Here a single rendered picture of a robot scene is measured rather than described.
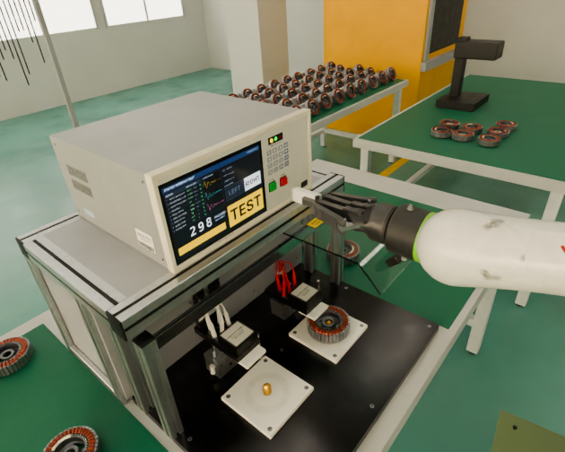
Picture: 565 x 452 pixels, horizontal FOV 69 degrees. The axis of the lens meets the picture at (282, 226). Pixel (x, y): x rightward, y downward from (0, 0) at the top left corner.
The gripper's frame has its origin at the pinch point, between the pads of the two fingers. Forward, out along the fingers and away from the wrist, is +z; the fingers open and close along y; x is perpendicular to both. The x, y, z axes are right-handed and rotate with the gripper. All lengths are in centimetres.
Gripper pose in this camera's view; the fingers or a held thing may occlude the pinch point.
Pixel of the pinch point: (306, 197)
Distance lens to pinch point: 87.4
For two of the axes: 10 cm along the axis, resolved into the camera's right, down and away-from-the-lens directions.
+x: -0.5, -8.5, -5.2
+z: -7.6, -3.1, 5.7
